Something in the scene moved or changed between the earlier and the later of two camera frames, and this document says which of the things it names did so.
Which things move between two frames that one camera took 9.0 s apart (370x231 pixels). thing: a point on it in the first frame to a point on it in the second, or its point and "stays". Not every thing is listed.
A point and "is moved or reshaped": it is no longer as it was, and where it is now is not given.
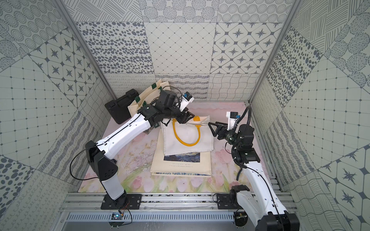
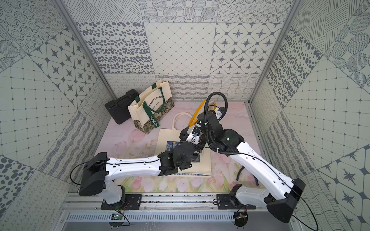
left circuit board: x=116 y=216 stays
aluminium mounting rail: x=72 y=201 stays
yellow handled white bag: x=195 y=135 is moved or reshaped
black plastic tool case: x=118 y=109 stays
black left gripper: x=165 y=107 to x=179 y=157
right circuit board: x=241 y=218 stays
